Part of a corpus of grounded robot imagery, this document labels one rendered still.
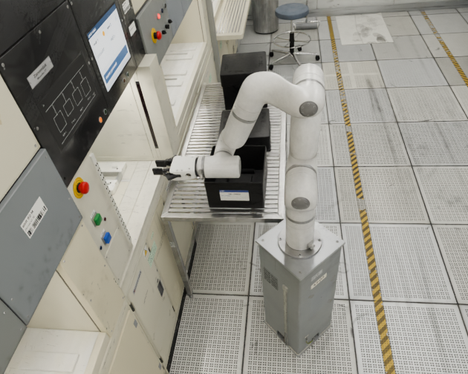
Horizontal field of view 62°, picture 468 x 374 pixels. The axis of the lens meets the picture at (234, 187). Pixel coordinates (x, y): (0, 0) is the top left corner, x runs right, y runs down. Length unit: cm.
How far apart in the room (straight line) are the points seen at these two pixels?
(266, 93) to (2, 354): 95
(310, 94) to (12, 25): 77
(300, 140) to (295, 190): 19
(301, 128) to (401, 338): 150
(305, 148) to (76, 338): 105
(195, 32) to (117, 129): 146
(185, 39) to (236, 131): 208
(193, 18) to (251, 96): 207
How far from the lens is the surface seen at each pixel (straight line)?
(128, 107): 195
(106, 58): 154
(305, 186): 140
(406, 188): 320
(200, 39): 330
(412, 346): 245
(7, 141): 106
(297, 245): 170
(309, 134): 130
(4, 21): 112
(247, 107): 125
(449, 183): 332
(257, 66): 252
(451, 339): 253
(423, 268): 274
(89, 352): 156
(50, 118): 120
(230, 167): 144
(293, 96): 116
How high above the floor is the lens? 215
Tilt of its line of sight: 43 degrees down
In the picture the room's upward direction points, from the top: 8 degrees counter-clockwise
